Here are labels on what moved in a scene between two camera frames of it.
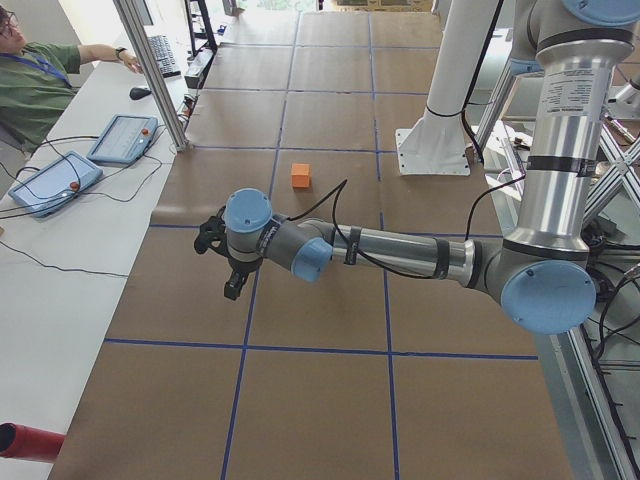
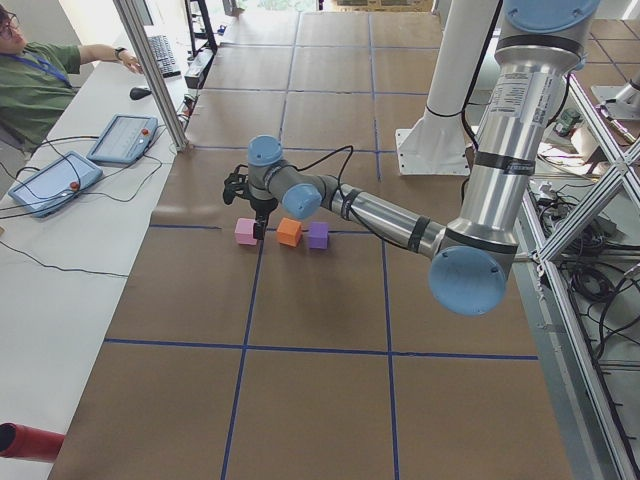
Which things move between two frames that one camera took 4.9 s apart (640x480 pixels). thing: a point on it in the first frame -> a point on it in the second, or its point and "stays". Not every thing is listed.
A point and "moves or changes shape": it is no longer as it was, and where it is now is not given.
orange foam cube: x=300 y=173 moves or changes shape
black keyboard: x=164 y=55 stays
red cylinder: x=18 y=441 stays
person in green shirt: x=37 y=80 stays
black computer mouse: x=136 y=93 stays
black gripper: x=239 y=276 -> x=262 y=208
